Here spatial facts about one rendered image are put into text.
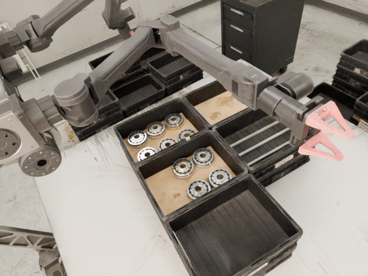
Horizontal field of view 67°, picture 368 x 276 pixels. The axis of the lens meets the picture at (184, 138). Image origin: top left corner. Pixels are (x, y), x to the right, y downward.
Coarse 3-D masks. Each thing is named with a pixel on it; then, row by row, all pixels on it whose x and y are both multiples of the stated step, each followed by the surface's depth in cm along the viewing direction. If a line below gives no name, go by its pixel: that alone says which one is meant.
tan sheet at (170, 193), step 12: (216, 156) 132; (168, 168) 131; (216, 168) 127; (228, 168) 127; (156, 180) 127; (168, 180) 126; (180, 180) 125; (192, 180) 125; (204, 180) 124; (156, 192) 123; (168, 192) 122; (180, 192) 121; (168, 204) 118; (180, 204) 117
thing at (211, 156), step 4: (200, 148) 132; (204, 148) 132; (208, 148) 132; (196, 152) 132; (208, 152) 130; (212, 152) 130; (192, 156) 130; (196, 156) 130; (208, 156) 129; (212, 156) 128; (196, 160) 128; (200, 160) 128; (204, 160) 127; (208, 160) 127; (200, 164) 126; (204, 164) 126
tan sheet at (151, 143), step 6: (186, 120) 151; (186, 126) 148; (192, 126) 147; (168, 132) 147; (174, 132) 146; (126, 138) 148; (162, 138) 144; (174, 138) 143; (126, 144) 145; (150, 144) 143; (156, 144) 142; (132, 150) 141; (138, 150) 141; (132, 156) 139
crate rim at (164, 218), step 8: (200, 136) 129; (216, 136) 127; (184, 144) 127; (224, 144) 124; (168, 152) 125; (152, 160) 123; (136, 168) 120; (240, 176) 111; (144, 184) 114; (224, 184) 110; (208, 192) 108; (152, 200) 109; (192, 200) 107; (184, 208) 105; (160, 216) 104; (168, 216) 103
